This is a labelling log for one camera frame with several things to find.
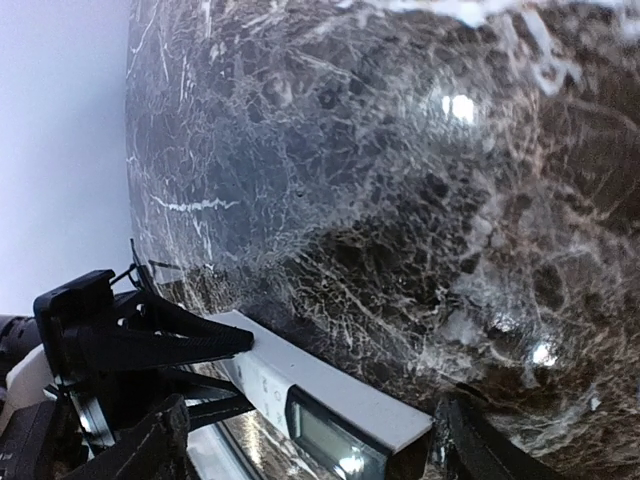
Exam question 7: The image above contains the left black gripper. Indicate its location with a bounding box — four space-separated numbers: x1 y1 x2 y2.
34 268 254 479

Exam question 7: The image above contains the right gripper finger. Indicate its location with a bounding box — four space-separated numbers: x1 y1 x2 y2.
432 394 563 480

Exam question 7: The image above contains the white remote control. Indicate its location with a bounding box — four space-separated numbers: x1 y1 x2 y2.
206 310 433 479

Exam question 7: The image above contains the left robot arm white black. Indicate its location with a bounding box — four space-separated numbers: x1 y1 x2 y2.
1 270 254 479

